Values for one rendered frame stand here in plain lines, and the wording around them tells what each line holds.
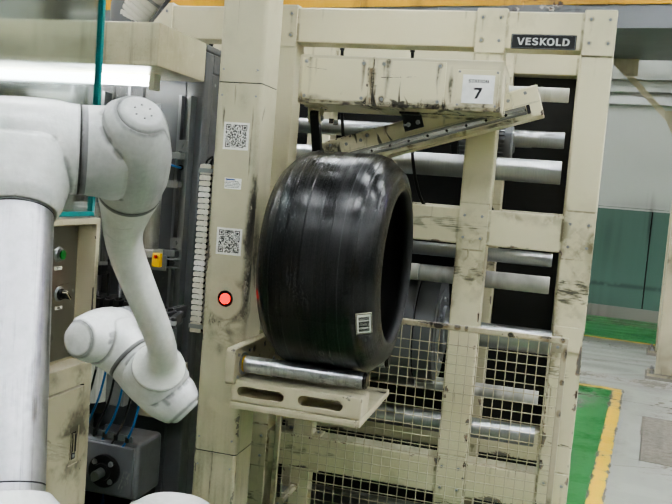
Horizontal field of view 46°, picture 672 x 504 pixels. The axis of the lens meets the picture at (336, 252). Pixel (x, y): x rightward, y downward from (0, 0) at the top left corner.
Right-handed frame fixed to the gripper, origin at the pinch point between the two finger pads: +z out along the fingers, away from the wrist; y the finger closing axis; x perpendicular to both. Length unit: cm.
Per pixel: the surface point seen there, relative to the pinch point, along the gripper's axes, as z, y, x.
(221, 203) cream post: 28.9, 3.1, -26.5
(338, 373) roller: 21.8, -36.0, 14.4
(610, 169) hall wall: 917, -146, -87
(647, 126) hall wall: 913, -185, -144
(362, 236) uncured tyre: 10.3, -42.1, -22.2
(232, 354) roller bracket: 17.6, -7.9, 12.4
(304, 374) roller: 21.3, -27.0, 15.9
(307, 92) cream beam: 55, -11, -61
